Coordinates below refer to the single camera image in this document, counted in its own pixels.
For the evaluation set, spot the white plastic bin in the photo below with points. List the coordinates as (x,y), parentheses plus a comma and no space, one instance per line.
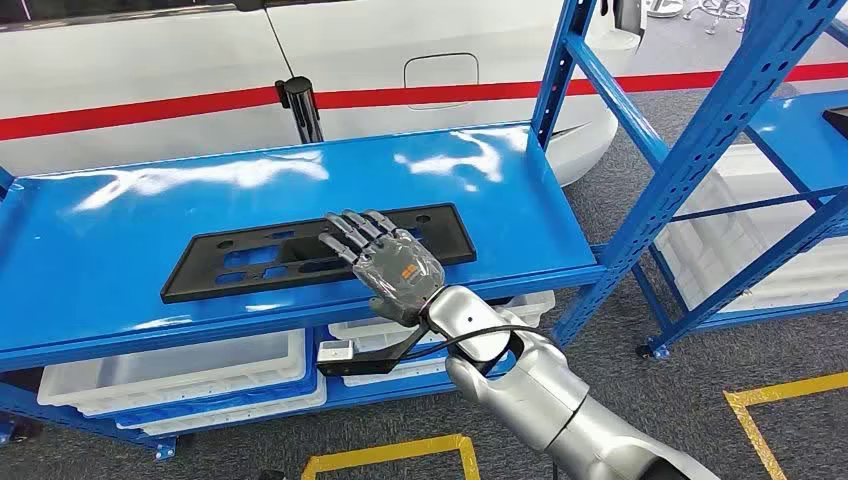
(397,374)
(166,378)
(358,334)
(232,418)

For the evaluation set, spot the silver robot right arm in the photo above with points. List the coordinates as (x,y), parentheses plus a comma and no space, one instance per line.
(530,391)

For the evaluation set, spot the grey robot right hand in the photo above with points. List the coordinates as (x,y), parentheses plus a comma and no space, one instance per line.
(397,272)

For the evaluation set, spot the office chair base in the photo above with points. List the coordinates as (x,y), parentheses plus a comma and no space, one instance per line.
(715,13)

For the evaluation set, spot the long black plastic part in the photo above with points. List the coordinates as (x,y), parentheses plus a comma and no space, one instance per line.
(199,265)

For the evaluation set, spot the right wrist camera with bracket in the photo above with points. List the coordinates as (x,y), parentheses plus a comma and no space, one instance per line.
(334,351)

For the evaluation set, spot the white car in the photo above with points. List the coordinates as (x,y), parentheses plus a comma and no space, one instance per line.
(166,60)

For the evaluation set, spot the blue metal shelf rack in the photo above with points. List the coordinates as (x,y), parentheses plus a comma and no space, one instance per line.
(132,218)
(795,132)

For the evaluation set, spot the red barrier belt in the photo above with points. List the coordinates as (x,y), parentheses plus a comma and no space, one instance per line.
(132,109)

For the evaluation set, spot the black stanchion post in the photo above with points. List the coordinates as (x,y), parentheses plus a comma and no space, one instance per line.
(301,106)

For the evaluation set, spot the large white plastic crate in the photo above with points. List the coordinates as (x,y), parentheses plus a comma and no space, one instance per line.
(729,298)
(729,199)
(702,265)

